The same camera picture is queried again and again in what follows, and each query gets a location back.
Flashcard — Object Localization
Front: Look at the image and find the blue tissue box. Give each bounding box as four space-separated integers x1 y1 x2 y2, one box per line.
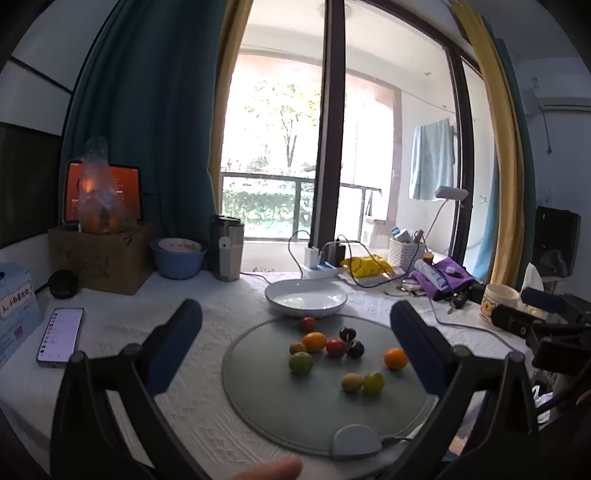
0 262 40 367

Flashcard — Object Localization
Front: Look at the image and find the white power strip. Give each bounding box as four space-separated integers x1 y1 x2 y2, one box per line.
302 262 341 280

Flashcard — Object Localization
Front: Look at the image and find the cardboard box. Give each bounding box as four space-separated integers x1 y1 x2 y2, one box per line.
48 223 156 296

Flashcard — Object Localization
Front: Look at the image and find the black cable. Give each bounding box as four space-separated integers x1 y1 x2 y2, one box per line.
288 230 324 278

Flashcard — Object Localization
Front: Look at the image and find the white bear mug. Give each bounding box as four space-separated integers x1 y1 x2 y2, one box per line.
478 283 520 326

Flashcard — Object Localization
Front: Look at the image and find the white plate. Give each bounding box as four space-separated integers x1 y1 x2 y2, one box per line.
264 279 348 319

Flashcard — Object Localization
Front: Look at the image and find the purple tissue pouch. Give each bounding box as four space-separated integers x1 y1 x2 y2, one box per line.
405 257 477 302

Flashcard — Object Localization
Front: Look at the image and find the black charger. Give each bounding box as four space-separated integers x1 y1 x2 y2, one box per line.
322 242 347 267

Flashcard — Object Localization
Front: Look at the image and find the dark window frame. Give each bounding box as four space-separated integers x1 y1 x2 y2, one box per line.
309 0 348 246

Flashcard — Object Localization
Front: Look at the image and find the yellow curtain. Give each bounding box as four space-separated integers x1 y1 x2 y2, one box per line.
450 0 527 288
208 0 254 217

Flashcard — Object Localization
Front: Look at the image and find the pink inner bowl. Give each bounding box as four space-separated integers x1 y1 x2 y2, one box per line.
157 237 203 253

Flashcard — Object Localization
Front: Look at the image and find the yellow plastic bag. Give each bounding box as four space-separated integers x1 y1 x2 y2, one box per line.
340 255 394 279

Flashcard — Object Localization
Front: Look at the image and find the black chair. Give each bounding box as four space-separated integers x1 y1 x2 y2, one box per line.
534 206 583 278

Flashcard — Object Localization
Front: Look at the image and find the white cable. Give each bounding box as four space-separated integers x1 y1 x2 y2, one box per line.
424 295 522 354

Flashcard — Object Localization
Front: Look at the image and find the person's left hand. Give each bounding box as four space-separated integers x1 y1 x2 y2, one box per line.
231 456 303 480

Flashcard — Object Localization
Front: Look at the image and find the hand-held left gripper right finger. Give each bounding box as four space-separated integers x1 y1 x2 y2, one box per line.
390 300 541 480

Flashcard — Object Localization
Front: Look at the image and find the light blue towel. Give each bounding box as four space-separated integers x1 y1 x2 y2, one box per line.
409 119 456 202

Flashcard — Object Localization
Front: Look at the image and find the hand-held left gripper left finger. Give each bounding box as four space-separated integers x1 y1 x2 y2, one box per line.
50 298 204 480

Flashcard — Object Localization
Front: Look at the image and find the white air conditioner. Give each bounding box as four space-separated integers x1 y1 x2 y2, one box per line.
531 78 591 114

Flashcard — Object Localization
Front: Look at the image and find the plastic bag of oranges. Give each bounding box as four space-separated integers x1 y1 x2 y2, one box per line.
77 137 136 234

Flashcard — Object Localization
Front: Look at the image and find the white desk lamp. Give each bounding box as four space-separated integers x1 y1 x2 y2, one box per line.
421 186 469 254

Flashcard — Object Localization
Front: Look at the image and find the large orange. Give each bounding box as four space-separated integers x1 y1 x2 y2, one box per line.
384 347 408 371

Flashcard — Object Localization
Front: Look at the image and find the balcony railing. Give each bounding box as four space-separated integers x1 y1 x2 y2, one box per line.
221 170 384 237

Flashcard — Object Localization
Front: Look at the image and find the small orange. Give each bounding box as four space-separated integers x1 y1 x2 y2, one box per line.
302 332 328 354

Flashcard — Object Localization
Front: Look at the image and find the black round speaker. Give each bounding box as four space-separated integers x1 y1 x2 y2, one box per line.
48 270 79 300

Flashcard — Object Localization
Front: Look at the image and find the teal curtain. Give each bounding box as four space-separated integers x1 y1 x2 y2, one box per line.
60 0 232 243

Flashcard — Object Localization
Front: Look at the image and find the white woven basket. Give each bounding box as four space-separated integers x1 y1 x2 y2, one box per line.
389 228 426 273

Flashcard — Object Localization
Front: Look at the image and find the smartphone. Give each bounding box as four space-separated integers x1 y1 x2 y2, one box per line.
37 308 85 368

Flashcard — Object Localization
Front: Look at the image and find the steel tumbler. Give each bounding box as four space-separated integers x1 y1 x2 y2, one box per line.
211 215 245 282

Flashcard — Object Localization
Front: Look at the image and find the tablet with orange screen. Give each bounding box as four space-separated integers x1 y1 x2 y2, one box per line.
64 160 142 228

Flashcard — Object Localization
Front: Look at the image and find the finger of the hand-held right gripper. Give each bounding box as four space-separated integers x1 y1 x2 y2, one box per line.
521 287 571 315
491 305 536 334

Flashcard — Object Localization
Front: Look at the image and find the round grey tray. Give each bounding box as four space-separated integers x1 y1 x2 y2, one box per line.
222 315 438 460

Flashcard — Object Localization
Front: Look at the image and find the blue bowl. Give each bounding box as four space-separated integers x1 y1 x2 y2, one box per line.
150 237 208 280

